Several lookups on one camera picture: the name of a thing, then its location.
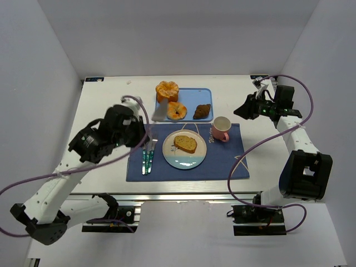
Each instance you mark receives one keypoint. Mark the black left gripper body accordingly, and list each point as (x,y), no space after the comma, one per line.
(139,131)

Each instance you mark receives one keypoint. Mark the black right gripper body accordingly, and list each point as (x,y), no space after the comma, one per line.
(251,104)

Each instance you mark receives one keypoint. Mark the pink mug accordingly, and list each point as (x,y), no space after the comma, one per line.
(220,128)

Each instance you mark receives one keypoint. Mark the spatula with wooden handle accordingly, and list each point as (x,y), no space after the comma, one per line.
(160,113)

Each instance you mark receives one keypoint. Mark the sliced loaf bread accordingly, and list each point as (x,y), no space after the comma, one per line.
(185,143)

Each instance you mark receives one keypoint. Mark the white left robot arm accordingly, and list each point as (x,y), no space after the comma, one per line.
(44,216)

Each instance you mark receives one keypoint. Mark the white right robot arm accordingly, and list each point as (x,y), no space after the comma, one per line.
(306,173)

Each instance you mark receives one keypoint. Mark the tall orange round bread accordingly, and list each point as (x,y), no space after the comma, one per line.
(167,90)

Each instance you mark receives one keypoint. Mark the chocolate croissant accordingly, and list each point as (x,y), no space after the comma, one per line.
(202,111)

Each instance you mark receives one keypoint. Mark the light blue tray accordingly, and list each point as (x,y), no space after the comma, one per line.
(191,98)

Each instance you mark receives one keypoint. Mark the blue fabric placemat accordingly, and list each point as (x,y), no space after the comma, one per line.
(212,160)

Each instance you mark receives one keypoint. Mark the white and blue plate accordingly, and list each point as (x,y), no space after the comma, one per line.
(180,159)

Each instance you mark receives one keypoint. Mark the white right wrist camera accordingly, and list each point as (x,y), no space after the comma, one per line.
(260,85)

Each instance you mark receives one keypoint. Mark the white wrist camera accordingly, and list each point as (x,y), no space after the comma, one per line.
(132,104)
(260,85)

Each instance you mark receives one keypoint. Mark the spoon with teal handle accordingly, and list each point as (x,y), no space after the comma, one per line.
(144,159)

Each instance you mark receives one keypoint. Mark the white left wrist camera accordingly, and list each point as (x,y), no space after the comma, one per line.
(132,104)

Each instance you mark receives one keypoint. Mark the knife with teal handle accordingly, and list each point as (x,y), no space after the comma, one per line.
(148,146)

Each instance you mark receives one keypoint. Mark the fork with teal handle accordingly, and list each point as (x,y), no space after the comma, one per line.
(151,152)

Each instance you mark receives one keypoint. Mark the aluminium frame rail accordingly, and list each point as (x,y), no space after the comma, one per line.
(169,197)

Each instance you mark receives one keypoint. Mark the orange ring bun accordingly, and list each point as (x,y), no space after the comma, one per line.
(176,111)

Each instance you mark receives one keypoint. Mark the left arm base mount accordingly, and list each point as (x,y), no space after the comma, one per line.
(124,220)

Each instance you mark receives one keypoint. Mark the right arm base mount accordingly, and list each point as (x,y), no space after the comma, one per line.
(256,221)

